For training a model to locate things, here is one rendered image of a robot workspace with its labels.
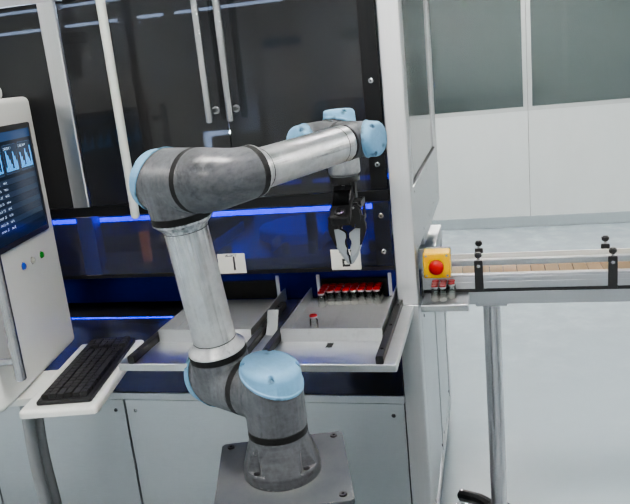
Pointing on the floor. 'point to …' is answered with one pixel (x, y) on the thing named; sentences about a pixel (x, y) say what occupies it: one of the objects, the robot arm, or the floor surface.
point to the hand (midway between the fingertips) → (350, 259)
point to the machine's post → (405, 241)
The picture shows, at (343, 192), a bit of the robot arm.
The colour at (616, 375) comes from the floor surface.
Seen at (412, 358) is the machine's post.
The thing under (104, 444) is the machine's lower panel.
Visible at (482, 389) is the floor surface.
